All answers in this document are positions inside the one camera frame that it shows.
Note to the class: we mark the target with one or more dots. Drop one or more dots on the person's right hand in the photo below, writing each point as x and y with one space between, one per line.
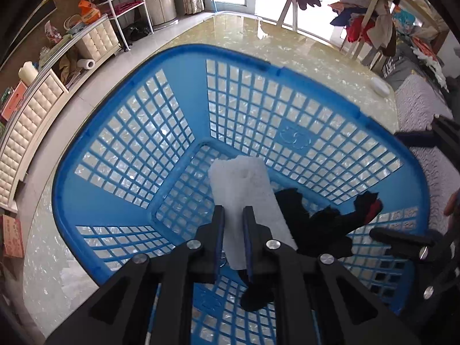
453 204

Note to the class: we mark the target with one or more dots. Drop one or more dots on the black shoes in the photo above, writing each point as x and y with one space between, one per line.
138 30

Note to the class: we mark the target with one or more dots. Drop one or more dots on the pile of hanging clothes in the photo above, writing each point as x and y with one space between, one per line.
377 25

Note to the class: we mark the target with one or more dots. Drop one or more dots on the white embossed towel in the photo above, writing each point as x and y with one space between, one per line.
248 187

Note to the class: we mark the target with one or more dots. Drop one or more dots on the red cardboard box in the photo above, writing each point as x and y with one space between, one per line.
12 235

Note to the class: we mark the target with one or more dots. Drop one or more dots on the white round device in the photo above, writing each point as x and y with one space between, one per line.
381 87

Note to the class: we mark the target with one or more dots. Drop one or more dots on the pink box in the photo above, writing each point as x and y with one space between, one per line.
14 102

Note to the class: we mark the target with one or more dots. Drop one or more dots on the paper towel roll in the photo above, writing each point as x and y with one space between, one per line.
86 64

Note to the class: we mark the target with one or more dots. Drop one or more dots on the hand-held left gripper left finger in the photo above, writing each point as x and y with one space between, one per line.
220 237

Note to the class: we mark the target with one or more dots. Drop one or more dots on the orange bag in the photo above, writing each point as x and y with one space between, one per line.
88 10

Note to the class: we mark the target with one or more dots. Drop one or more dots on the white tufted cabinet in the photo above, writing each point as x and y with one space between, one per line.
32 115

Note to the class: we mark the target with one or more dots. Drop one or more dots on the pink snack packet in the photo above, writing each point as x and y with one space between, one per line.
53 32

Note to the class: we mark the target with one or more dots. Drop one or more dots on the blue plastic laundry basket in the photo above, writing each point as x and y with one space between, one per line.
179 79

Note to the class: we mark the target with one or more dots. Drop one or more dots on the brown paper bag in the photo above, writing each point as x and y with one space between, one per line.
70 64

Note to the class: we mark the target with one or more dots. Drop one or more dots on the black and red cloth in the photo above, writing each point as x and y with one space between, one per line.
323 226

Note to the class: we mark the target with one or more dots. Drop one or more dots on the white metal shelf rack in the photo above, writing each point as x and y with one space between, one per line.
116 18

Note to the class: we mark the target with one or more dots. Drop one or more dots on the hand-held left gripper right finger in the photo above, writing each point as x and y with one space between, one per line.
248 244

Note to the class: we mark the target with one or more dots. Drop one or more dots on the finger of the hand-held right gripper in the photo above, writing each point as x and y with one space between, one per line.
395 239
413 138

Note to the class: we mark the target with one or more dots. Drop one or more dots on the fluffy grey-white blanket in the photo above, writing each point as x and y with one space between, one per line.
420 100

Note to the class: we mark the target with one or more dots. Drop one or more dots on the wooden drying rack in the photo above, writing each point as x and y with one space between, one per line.
285 7

